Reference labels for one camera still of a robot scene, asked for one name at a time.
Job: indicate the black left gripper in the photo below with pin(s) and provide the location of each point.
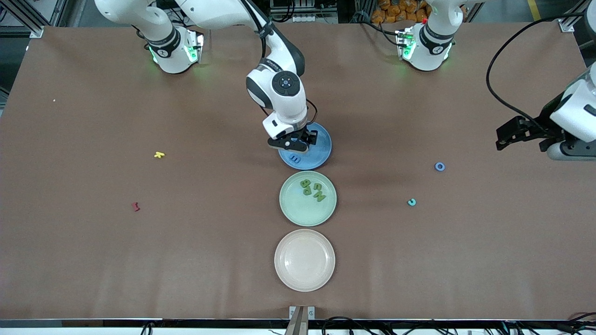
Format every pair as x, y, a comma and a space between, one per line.
539, 129

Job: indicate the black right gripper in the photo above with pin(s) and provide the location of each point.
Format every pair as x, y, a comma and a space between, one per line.
305, 135

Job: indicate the green foam letter B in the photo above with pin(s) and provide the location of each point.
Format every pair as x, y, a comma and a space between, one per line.
305, 183

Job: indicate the green foam letter N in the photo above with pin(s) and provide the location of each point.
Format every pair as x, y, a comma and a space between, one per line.
320, 197

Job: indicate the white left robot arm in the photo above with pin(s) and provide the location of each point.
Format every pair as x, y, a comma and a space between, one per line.
433, 46

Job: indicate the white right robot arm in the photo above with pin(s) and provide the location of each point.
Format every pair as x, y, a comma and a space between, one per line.
284, 111

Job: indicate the blue plate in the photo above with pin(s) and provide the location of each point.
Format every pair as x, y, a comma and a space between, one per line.
321, 156

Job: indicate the green plate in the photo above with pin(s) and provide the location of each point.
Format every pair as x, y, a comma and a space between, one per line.
300, 211

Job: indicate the blue foam letter O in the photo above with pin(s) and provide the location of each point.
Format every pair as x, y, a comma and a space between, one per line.
436, 166

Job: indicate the white power strip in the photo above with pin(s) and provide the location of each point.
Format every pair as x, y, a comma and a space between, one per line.
305, 18

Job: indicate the beige plate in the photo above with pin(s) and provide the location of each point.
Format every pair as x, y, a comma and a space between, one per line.
304, 260

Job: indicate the pile of orange objects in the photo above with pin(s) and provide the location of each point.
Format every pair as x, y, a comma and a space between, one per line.
396, 11

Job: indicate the brown table cover sheet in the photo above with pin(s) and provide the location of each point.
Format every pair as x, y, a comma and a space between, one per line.
209, 260

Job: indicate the aluminium frame post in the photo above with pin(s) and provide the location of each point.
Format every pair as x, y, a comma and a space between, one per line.
565, 25
36, 31

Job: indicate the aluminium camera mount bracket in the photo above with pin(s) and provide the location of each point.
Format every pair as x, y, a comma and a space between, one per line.
301, 321

